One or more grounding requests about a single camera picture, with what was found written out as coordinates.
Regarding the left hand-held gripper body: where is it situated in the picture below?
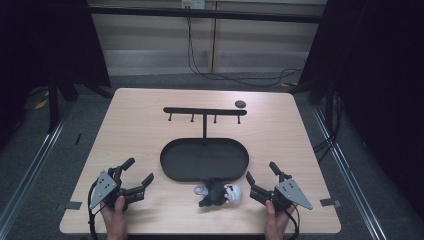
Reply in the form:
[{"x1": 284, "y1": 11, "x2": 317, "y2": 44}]
[{"x1": 89, "y1": 166, "x2": 147, "y2": 211}]

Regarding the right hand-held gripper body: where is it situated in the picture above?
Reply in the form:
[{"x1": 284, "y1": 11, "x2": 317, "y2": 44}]
[{"x1": 249, "y1": 172, "x2": 314, "y2": 211}]

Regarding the black and white plush keychain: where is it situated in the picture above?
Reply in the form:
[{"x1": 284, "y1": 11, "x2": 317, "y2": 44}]
[{"x1": 193, "y1": 178, "x2": 243, "y2": 209}]

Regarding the black key rack with tray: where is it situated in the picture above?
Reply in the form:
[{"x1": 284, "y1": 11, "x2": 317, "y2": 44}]
[{"x1": 159, "y1": 106, "x2": 250, "y2": 183}]

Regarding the person's left hand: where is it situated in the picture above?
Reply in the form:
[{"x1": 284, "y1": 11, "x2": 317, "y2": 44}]
[{"x1": 99, "y1": 195, "x2": 129, "y2": 240}]

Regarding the person's right hand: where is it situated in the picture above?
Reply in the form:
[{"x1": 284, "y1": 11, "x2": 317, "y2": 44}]
[{"x1": 264, "y1": 199, "x2": 296, "y2": 240}]

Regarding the grey tape strip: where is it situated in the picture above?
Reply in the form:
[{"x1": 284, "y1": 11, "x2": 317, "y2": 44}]
[
  {"x1": 319, "y1": 197, "x2": 342, "y2": 208},
  {"x1": 63, "y1": 200, "x2": 83, "y2": 211}
]

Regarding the black metal stand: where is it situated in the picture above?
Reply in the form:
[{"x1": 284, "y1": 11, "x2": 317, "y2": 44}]
[{"x1": 45, "y1": 71, "x2": 115, "y2": 135}]

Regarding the yellow floor tape piece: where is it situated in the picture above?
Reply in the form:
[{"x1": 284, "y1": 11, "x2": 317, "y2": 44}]
[{"x1": 34, "y1": 97, "x2": 50, "y2": 111}]

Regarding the dark curtain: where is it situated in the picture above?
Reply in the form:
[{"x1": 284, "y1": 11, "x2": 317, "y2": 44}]
[
  {"x1": 0, "y1": 0, "x2": 112, "y2": 148},
  {"x1": 294, "y1": 0, "x2": 424, "y2": 211}
]

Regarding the black horizontal metal bar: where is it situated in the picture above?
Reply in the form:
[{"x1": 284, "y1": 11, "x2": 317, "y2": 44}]
[{"x1": 87, "y1": 5, "x2": 325, "y2": 24}]

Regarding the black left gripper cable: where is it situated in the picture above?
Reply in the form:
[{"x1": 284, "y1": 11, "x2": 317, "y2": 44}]
[{"x1": 86, "y1": 179, "x2": 102, "y2": 240}]

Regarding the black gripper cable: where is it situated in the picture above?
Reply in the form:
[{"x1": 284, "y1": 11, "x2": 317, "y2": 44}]
[
  {"x1": 283, "y1": 205, "x2": 301, "y2": 240},
  {"x1": 86, "y1": 179, "x2": 102, "y2": 240}
]

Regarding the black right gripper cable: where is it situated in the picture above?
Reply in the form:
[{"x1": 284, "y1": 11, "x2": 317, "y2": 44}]
[{"x1": 283, "y1": 205, "x2": 301, "y2": 240}]

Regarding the metal floor rail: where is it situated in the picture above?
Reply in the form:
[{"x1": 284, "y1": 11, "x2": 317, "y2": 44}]
[
  {"x1": 0, "y1": 108, "x2": 73, "y2": 234},
  {"x1": 310, "y1": 105, "x2": 389, "y2": 240}
]

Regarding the bundle of black floor cables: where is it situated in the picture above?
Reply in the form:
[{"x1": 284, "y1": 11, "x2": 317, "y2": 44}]
[{"x1": 312, "y1": 91, "x2": 345, "y2": 165}]

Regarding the long black wall cable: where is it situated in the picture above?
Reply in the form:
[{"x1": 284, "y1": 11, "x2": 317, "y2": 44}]
[{"x1": 185, "y1": 7, "x2": 304, "y2": 89}]

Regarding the white wall socket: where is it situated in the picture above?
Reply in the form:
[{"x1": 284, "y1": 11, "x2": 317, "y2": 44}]
[{"x1": 180, "y1": 0, "x2": 206, "y2": 10}]

